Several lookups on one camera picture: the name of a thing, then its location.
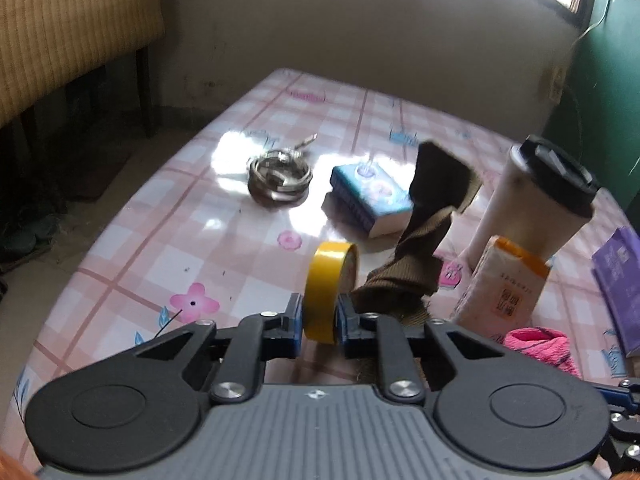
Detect orange white tissue packet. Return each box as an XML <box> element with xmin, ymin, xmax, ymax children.
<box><xmin>449</xmin><ymin>235</ymin><xmax>553</xmax><ymax>343</ymax></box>

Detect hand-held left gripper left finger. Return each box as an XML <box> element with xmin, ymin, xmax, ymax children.
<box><xmin>120</xmin><ymin>292</ymin><xmax>304</xmax><ymax>406</ymax></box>

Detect cream paper cup black lid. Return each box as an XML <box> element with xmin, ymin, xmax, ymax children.
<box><xmin>467</xmin><ymin>134</ymin><xmax>601</xmax><ymax>281</ymax></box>

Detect yellow tape roll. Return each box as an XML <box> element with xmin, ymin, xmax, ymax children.
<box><xmin>305</xmin><ymin>241</ymin><xmax>361</xmax><ymax>346</ymax></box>

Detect woven mat covered chair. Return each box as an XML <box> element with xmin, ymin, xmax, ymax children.
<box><xmin>0</xmin><ymin>0</ymin><xmax>166</xmax><ymax>138</ymax></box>

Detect pink sock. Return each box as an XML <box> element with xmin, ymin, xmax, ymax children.
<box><xmin>502</xmin><ymin>326</ymin><xmax>583</xmax><ymax>380</ymax></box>

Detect blue tissue packet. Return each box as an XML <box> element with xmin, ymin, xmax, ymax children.
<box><xmin>329</xmin><ymin>162</ymin><xmax>415</xmax><ymax>239</ymax></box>

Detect purple tissue pack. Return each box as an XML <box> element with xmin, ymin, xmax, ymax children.
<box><xmin>591</xmin><ymin>226</ymin><xmax>640</xmax><ymax>358</ymax></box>

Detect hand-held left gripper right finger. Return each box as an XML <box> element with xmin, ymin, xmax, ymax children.
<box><xmin>335</xmin><ymin>292</ymin><xmax>521</xmax><ymax>403</ymax></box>

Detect dark green slippers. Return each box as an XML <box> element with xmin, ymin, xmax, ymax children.
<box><xmin>0</xmin><ymin>200</ymin><xmax>63</xmax><ymax>271</ymax></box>

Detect brown sock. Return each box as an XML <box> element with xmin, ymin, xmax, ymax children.
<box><xmin>350</xmin><ymin>140</ymin><xmax>484</xmax><ymax>386</ymax></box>

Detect green door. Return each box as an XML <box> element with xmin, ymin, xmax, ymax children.
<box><xmin>545</xmin><ymin>0</ymin><xmax>640</xmax><ymax>221</ymax></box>

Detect pink checked tablecloth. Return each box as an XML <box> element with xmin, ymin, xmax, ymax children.
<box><xmin>15</xmin><ymin>67</ymin><xmax>640</xmax><ymax>461</ymax></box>

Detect wall socket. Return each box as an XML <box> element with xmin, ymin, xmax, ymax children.
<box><xmin>549</xmin><ymin>66</ymin><xmax>567</xmax><ymax>107</ymax></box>

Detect grey usb cable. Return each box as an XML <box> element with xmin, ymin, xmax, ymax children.
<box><xmin>247</xmin><ymin>132</ymin><xmax>319</xmax><ymax>207</ymax></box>

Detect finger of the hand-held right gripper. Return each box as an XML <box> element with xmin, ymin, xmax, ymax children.
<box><xmin>594</xmin><ymin>379</ymin><xmax>640</xmax><ymax>476</ymax></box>

